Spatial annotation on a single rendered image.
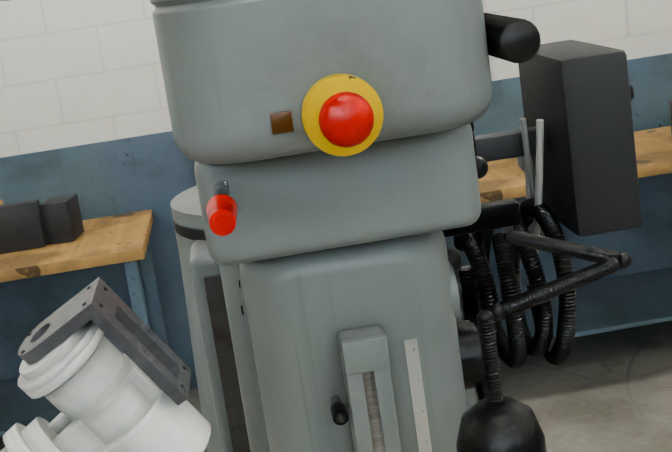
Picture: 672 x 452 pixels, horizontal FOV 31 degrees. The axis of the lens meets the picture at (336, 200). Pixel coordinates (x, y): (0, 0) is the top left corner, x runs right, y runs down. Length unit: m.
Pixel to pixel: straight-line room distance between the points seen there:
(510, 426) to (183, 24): 0.40
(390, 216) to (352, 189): 0.04
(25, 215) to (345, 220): 3.97
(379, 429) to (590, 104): 0.50
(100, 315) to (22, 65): 4.69
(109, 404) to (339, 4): 0.34
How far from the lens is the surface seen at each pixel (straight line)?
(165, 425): 0.75
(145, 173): 5.38
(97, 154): 5.38
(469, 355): 1.22
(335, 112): 0.85
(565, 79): 1.38
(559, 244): 1.13
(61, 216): 4.95
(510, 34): 0.95
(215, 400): 1.58
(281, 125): 0.90
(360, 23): 0.90
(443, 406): 1.12
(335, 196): 1.01
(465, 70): 0.92
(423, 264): 1.08
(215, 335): 1.55
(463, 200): 1.03
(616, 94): 1.39
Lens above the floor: 1.88
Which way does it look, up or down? 12 degrees down
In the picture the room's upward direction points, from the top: 8 degrees counter-clockwise
